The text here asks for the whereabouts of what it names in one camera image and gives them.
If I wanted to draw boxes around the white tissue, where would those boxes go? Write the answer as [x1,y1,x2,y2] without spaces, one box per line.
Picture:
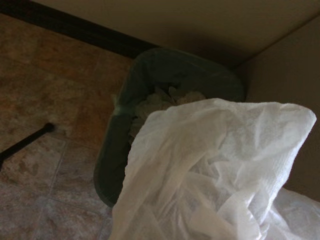
[111,97,320,240]

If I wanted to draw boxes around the crumpled paper trash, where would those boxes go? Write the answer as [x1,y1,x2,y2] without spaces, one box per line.
[128,84,209,145]

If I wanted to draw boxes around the dark green trash bin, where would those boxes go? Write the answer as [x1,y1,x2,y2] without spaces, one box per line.
[93,47,247,209]

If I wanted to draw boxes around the dark baseboard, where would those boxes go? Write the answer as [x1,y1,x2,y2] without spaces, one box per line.
[0,0,162,61]

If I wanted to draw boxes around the black tripod leg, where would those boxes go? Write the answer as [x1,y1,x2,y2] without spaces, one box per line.
[0,122,55,164]

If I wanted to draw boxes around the grey vanity cabinet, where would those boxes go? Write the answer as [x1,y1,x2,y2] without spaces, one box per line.
[234,23,320,200]

